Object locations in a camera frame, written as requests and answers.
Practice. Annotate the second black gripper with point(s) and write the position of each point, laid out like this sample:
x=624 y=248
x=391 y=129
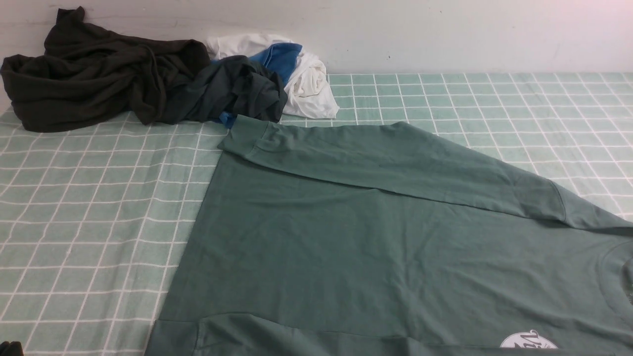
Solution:
x=11 y=349

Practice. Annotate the green long sleeve shirt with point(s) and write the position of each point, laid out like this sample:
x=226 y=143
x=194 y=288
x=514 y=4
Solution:
x=392 y=241

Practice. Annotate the white crumpled garment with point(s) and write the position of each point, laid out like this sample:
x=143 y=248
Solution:
x=308 y=90

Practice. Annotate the blue crumpled garment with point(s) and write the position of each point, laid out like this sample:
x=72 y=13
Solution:
x=281 y=58

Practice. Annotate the green checkered tablecloth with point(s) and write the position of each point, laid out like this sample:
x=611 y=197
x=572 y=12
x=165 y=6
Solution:
x=94 y=221

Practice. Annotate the dark green crumpled garment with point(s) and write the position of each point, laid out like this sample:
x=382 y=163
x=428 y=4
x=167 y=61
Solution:
x=225 y=89

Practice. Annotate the dark brown crumpled garment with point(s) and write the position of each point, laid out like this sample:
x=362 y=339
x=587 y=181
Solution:
x=89 y=75

